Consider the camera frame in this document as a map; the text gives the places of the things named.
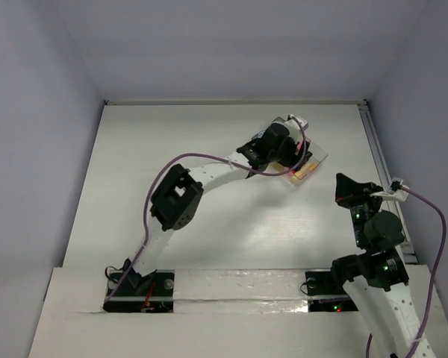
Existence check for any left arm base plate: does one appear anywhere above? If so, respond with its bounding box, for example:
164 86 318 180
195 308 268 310
102 271 175 313

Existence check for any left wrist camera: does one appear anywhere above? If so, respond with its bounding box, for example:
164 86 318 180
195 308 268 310
284 114 308 142

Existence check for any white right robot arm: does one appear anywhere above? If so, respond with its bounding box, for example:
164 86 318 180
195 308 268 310
329 173 435 357

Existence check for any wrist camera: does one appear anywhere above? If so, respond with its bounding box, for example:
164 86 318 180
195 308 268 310
284 114 308 142
370 178 409 202

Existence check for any orange yellow highlighter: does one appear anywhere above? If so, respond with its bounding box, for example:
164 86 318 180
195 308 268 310
293 160 320 180

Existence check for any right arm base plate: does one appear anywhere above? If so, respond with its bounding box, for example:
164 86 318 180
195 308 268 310
299 270 358 313

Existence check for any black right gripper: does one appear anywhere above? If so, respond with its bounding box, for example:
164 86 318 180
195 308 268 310
335 171 386 247

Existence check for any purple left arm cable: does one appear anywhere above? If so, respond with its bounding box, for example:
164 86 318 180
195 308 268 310
106 121 308 303

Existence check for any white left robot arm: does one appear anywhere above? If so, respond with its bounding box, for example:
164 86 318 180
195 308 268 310
122 115 308 295

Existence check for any dark grey transparent container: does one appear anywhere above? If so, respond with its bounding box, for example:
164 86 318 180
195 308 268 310
250 130 267 151

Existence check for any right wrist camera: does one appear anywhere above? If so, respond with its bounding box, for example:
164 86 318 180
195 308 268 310
370 178 409 202

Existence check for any clear transparent container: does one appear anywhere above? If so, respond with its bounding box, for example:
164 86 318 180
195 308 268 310
287 142 328 186

